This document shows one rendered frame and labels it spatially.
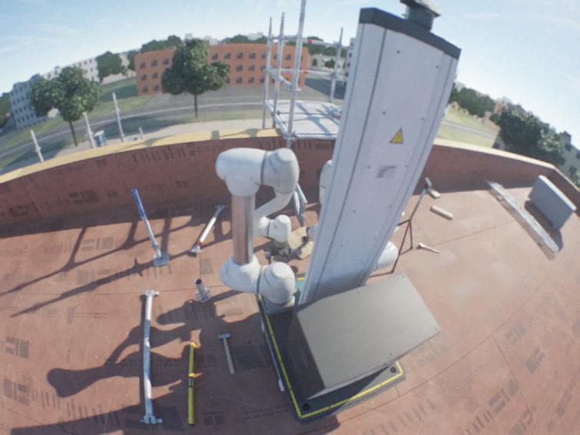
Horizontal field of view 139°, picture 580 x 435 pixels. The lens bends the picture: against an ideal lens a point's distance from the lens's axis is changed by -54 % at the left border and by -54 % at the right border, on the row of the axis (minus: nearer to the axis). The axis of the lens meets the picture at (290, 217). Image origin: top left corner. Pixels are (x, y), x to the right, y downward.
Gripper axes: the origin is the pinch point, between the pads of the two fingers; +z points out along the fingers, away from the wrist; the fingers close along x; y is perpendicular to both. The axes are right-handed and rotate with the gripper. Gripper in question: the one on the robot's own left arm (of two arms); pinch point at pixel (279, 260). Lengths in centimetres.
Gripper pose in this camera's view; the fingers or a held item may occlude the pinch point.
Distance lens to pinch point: 162.9
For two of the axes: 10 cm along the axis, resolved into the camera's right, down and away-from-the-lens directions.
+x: -9.5, 1.4, -2.9
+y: -3.1, -6.5, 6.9
